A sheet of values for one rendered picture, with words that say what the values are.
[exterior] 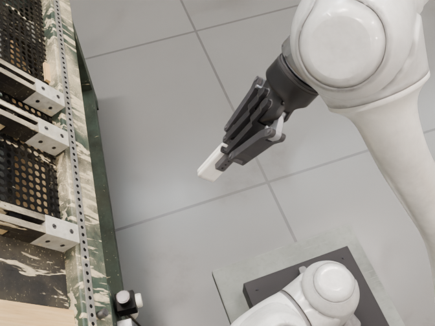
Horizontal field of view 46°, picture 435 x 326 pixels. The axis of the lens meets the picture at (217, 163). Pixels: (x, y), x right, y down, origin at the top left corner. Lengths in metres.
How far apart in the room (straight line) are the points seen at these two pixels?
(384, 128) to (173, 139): 2.39
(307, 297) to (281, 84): 0.77
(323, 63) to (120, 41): 3.00
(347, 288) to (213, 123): 1.76
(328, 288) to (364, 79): 0.94
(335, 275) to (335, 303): 0.07
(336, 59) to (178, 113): 2.56
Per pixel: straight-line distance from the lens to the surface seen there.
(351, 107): 0.49
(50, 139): 1.74
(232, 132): 0.76
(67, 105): 1.93
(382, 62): 0.44
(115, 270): 2.34
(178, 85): 3.10
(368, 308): 1.63
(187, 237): 2.56
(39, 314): 1.47
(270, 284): 1.60
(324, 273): 1.34
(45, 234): 1.52
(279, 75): 0.67
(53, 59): 2.08
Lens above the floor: 2.33
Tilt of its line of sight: 58 degrees down
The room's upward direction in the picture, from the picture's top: straight up
